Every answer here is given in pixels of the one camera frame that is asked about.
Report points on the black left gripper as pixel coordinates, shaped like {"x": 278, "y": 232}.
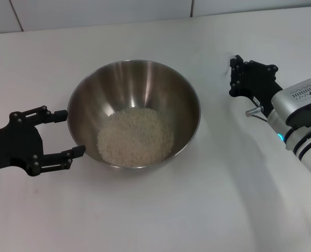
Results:
{"x": 16, "y": 144}

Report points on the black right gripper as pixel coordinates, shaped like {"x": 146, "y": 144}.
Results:
{"x": 260, "y": 84}

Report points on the white rice grains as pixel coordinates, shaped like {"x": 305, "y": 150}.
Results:
{"x": 135, "y": 137}

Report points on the stainless steel mixing bowl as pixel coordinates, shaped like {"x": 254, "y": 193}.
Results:
{"x": 144, "y": 86}

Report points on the silver metal stud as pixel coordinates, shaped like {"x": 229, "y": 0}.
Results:
{"x": 253, "y": 111}

